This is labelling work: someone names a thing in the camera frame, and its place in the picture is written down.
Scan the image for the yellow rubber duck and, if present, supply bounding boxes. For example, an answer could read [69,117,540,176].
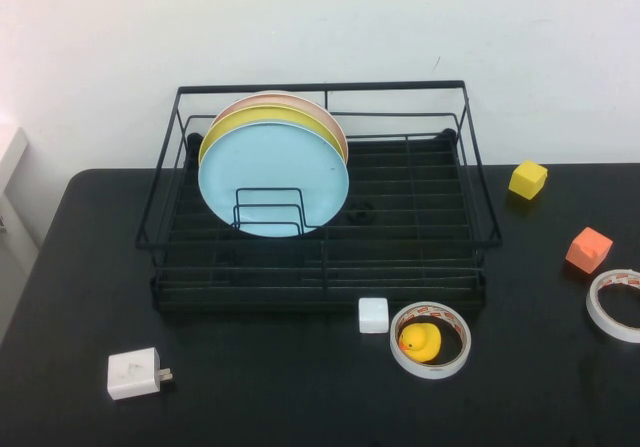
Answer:
[397,322,443,364]

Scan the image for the white cabinet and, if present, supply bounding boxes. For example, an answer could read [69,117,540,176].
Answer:
[0,125,41,263]

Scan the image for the white tape roll around duck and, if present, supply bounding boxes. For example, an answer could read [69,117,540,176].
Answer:
[389,301,472,380]

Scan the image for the white power adapter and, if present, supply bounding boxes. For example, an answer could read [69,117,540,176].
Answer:
[107,347,175,401]

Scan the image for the white tape roll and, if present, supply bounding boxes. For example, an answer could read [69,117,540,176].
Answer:
[585,268,640,344]

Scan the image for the black wire dish rack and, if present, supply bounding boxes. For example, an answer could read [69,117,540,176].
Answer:
[134,79,503,298]

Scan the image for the light blue plate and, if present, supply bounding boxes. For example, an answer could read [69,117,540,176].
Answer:
[197,121,350,239]

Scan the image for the yellow plate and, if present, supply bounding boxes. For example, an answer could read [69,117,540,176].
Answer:
[198,105,347,163]

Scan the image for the pink plate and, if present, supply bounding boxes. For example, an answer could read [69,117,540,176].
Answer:
[212,90,349,161]

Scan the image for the white cube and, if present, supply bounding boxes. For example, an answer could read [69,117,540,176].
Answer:
[357,296,390,334]

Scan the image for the orange cube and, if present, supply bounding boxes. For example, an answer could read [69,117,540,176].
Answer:
[564,226,614,274]

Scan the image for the yellow cube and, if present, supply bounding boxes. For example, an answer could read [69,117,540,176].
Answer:
[507,160,549,201]

